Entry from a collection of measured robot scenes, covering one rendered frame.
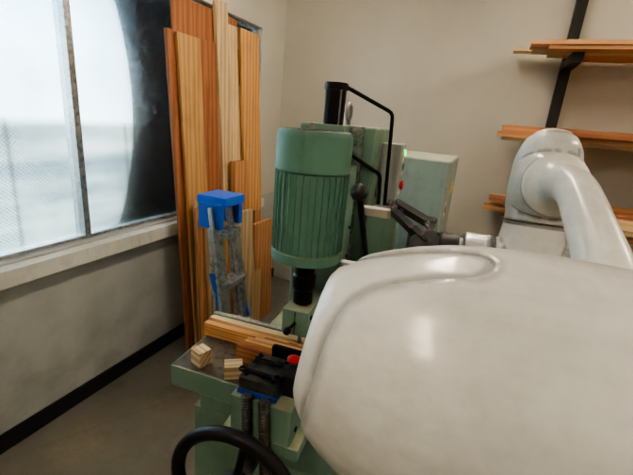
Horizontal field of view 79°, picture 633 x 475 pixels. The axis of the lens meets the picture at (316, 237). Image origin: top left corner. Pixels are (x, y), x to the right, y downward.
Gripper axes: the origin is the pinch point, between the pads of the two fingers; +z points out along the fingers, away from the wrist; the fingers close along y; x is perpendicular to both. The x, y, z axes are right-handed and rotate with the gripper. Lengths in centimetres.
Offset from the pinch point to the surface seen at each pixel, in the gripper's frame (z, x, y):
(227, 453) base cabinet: 26, -41, -47
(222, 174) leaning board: 123, -114, 94
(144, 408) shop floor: 113, -134, -48
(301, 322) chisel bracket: 12.0, -22.6, -14.2
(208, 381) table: 31, -26, -33
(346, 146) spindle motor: 5.8, 7.7, 17.3
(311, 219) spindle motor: 10.9, -0.7, 2.8
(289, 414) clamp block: 6.1, -14.2, -35.3
